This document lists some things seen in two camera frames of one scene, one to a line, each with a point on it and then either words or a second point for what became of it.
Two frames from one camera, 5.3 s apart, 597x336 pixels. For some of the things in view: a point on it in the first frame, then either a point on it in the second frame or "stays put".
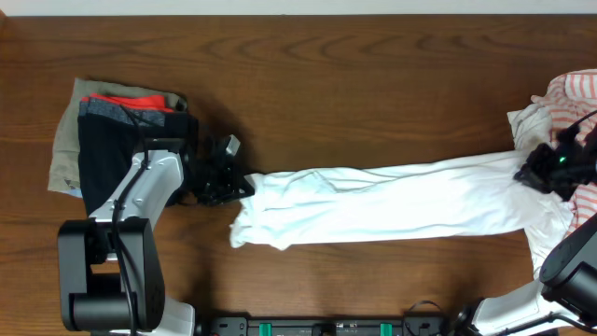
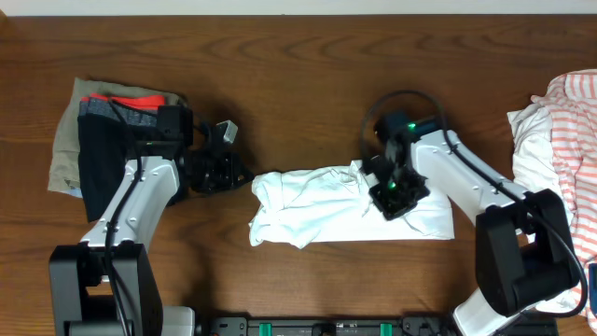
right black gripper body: (562, 175) → (400, 193)
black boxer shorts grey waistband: (109, 137) stays put
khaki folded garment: (65, 170) stays put
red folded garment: (155, 103) stays put
